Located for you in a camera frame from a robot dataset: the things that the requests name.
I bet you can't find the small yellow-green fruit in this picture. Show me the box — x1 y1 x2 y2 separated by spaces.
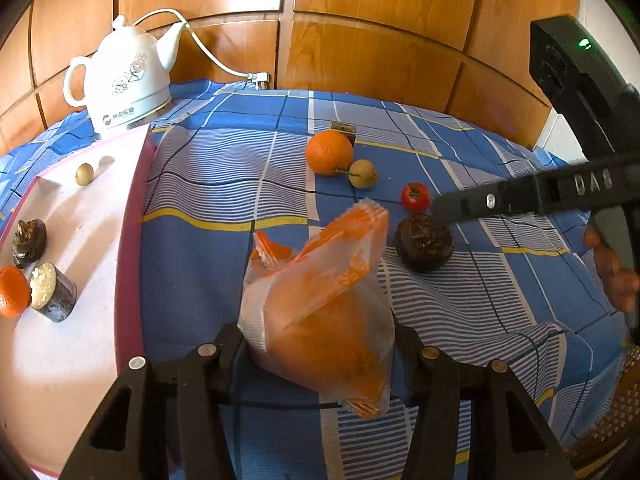
335 159 378 190

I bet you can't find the dark sugarcane piece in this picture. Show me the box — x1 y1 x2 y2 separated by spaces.
330 122 356 145

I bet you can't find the small red fruit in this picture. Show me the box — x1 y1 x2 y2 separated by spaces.
400 182 432 214

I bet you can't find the orange fruit with stem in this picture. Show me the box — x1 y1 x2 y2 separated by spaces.
305 130 354 177

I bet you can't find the pink-edged white box tray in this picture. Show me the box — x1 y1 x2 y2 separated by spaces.
1 126 153 477

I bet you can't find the person right hand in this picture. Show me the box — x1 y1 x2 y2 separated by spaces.
584 226 639 312

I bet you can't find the pale-cut sugarcane piece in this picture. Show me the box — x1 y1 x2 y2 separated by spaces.
29 261 77 323

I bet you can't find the white ceramic electric kettle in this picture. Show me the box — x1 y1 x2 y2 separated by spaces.
62 15 186 134

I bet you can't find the small yellow round fruit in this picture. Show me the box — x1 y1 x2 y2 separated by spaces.
75 162 94 186

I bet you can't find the wooden panel wardrobe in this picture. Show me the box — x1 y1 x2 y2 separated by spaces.
1 0 579 151

